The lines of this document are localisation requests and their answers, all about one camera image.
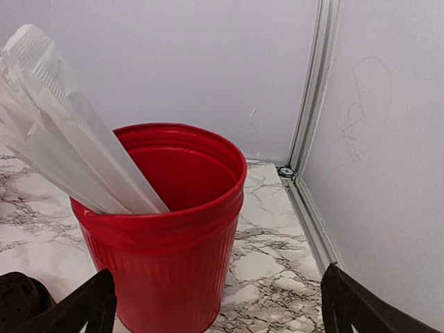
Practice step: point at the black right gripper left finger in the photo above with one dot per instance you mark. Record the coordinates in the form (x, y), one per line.
(90, 308)

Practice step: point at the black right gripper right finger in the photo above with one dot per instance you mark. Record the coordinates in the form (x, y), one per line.
(348, 306)

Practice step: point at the stack of black cup lids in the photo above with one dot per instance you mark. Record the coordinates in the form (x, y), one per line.
(22, 298)

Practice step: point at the red ribbed metal bucket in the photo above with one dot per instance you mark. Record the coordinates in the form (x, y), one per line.
(170, 269)

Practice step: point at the aluminium right corner post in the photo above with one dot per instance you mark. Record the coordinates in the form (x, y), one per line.
(312, 99)

